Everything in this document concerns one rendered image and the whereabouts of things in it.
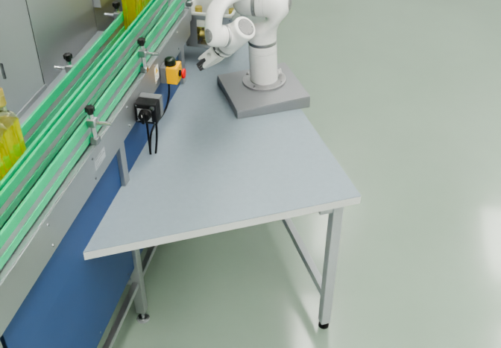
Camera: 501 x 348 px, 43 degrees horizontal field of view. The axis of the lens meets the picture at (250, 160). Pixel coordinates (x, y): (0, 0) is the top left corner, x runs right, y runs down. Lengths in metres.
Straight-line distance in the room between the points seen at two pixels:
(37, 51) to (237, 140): 0.80
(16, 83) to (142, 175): 0.54
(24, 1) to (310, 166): 1.13
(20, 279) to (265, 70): 1.43
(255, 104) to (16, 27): 0.97
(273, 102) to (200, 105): 0.32
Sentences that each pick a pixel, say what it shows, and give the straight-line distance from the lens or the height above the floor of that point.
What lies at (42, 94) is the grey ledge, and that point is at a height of 1.05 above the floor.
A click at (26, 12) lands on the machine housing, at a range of 2.21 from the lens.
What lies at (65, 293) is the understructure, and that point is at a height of 0.72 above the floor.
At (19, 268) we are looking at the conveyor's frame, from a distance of 1.67.
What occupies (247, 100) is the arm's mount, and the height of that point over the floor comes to 0.79.
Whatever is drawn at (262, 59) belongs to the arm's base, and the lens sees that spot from 2.66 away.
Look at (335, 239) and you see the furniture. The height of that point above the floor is 0.52.
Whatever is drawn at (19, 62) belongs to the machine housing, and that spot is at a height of 1.14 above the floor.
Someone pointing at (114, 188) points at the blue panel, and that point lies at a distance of 2.23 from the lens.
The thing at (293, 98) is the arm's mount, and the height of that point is 0.80.
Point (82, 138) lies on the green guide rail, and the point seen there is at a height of 1.10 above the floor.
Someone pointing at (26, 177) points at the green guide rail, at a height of 1.09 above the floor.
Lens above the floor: 2.16
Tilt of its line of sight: 37 degrees down
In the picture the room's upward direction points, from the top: straight up
